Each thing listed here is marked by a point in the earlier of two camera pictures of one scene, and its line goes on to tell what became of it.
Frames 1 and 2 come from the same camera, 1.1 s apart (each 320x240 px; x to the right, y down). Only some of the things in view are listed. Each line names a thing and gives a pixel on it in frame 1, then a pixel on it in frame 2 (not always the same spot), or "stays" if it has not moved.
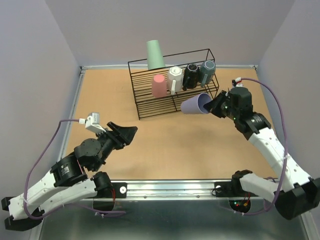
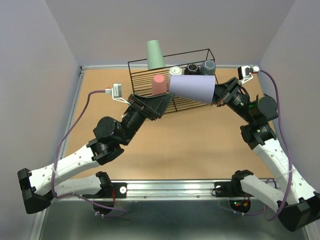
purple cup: (195, 105) -> (199, 88)
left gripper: (122, 135) -> (154, 107)
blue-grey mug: (207, 70) stays
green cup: (154, 56) stays
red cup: (159, 86) stays
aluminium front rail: (166, 190) stays
